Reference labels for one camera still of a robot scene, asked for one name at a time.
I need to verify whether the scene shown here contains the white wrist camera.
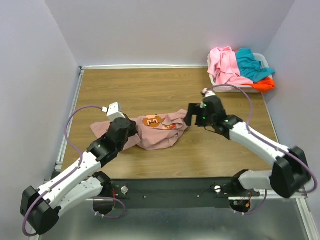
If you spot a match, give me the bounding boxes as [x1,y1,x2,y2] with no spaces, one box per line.
[101,102,125,122]
[201,88,217,98]

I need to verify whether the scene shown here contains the teal shirt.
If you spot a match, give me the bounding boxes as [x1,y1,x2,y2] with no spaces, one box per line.
[235,48,276,84]

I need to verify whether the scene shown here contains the orange shirt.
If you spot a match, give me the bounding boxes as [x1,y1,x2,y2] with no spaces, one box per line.
[249,76,276,94]

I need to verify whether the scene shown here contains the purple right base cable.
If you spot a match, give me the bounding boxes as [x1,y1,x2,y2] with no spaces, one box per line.
[233,188,268,216]

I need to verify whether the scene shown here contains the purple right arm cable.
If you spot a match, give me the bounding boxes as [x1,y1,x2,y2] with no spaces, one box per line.
[205,84,319,193]

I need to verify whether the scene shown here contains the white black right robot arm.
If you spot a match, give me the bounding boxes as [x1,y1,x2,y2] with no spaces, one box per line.
[184,95,312,199]

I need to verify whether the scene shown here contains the white laundry basket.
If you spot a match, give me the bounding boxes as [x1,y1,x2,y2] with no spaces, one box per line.
[207,47,275,93]

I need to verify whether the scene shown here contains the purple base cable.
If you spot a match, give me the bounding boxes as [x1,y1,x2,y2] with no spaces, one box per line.
[91,196,127,219]
[233,188,268,216]

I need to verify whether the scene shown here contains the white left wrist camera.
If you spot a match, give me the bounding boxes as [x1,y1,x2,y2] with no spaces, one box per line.
[101,102,125,122]

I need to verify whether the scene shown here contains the bright pink shirt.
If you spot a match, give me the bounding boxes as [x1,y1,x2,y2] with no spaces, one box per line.
[207,46,253,86]

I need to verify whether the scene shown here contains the dusty pink graphic t-shirt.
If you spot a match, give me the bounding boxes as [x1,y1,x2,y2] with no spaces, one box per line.
[90,108,190,151]

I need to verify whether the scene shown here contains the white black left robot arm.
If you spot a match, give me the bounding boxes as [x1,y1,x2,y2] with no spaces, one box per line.
[20,116,137,237]

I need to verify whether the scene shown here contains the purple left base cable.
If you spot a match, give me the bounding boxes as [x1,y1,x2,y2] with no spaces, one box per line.
[91,196,127,219]

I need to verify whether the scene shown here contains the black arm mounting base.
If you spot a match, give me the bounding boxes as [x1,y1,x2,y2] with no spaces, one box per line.
[100,177,260,212]

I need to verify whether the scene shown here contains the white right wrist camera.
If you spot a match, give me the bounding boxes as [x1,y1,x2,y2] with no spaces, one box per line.
[201,88,217,98]

